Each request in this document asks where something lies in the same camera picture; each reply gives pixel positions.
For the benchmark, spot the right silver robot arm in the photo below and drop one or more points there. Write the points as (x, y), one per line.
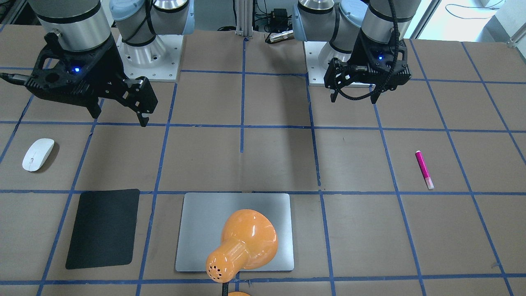
(82, 24)

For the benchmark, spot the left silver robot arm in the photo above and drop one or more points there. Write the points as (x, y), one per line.
(340, 23)

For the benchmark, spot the pink marker pen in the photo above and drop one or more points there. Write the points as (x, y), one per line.
(424, 169)

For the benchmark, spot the orange desk lamp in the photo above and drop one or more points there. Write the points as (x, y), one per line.
(248, 240)

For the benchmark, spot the white computer mouse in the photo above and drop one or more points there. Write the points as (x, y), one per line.
(37, 154)

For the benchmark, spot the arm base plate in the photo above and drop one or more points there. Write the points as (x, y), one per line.
(158, 61)
(317, 57)

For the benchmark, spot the aluminium frame post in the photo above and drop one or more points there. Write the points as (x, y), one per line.
(244, 15)

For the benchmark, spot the black mousepad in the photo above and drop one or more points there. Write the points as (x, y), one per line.
(104, 229)

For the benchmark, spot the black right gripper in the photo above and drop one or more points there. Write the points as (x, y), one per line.
(107, 70)

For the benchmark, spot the silver laptop notebook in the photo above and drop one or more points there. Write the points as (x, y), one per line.
(204, 216)

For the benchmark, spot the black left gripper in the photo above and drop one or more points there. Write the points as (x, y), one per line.
(356, 54)

